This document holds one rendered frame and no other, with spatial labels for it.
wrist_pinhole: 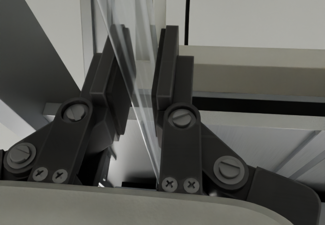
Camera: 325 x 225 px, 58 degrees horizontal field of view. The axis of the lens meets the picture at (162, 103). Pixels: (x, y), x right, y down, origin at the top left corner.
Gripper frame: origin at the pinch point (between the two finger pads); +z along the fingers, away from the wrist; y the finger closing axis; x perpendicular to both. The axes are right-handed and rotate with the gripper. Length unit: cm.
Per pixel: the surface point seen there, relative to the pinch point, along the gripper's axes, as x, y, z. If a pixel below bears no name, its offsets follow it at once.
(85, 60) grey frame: -20.5, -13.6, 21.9
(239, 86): -33.0, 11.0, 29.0
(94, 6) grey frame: -14.9, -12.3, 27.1
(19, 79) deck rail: -3.2, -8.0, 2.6
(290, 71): -30.4, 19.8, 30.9
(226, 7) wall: -96, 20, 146
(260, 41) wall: -112, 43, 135
